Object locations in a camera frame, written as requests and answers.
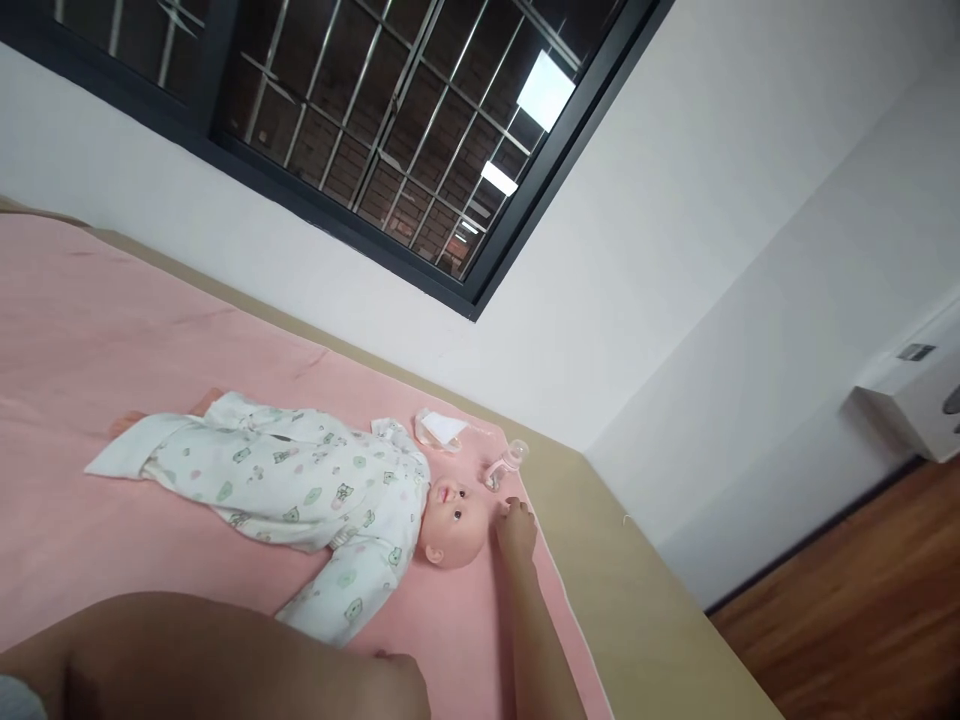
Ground person's right hand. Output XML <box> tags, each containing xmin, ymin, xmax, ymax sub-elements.
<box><xmin>491</xmin><ymin>496</ymin><xmax>540</xmax><ymax>562</ymax></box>

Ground clear baby bottle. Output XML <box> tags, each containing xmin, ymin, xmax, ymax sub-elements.
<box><xmin>481</xmin><ymin>438</ymin><xmax>532</xmax><ymax>495</ymax></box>

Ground clear packet with white cloth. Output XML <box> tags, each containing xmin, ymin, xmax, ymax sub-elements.
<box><xmin>411</xmin><ymin>406</ymin><xmax>471</xmax><ymax>456</ymax></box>

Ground beige bed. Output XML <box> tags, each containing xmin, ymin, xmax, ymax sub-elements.
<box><xmin>0</xmin><ymin>194</ymin><xmax>787</xmax><ymax>720</ymax></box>

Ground baby doll in printed romper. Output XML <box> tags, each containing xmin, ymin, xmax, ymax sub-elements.
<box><xmin>82</xmin><ymin>387</ymin><xmax>491</xmax><ymax>651</ymax></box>

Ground person's legs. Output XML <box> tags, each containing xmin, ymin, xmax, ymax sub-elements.
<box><xmin>0</xmin><ymin>590</ymin><xmax>433</xmax><ymax>720</ymax></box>

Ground white box appliance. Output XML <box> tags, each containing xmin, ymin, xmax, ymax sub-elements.
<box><xmin>849</xmin><ymin>298</ymin><xmax>960</xmax><ymax>466</ymax></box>

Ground dark-framed window with metal bars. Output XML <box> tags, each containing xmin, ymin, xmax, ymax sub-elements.
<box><xmin>0</xmin><ymin>0</ymin><xmax>678</xmax><ymax>325</ymax></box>

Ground pink blanket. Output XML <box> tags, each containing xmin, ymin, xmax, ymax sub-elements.
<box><xmin>0</xmin><ymin>212</ymin><xmax>621</xmax><ymax>720</ymax></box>

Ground person's body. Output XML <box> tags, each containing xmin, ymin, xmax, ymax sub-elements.
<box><xmin>0</xmin><ymin>673</ymin><xmax>43</xmax><ymax>720</ymax></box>

